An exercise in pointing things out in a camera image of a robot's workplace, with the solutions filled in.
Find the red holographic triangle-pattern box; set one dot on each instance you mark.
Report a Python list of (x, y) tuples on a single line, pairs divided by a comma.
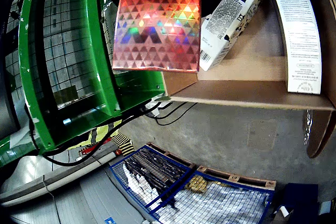
[(157, 30)]

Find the cardboard box holding cartons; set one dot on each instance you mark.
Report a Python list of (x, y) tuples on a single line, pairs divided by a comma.
[(249, 90)]

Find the white cow-print carton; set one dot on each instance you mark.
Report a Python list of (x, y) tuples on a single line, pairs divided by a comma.
[(225, 24)]

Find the green metal machine housing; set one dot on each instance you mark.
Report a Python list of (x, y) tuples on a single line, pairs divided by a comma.
[(105, 64)]

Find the plain white tall carton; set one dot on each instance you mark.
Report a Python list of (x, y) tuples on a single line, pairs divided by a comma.
[(299, 37)]

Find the yellow safety vest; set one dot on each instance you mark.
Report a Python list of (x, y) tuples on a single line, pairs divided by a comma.
[(99, 133)]

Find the wooden pallet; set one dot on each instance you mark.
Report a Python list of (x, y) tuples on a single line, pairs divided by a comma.
[(236, 178), (170, 155)]

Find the grey metal beam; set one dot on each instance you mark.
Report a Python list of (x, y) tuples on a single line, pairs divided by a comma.
[(39, 184)]

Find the dark blue plastic bin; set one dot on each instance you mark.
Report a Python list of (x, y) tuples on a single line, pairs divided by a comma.
[(299, 197)]

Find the yellow black striped post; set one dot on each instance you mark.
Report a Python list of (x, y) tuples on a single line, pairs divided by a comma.
[(124, 144)]

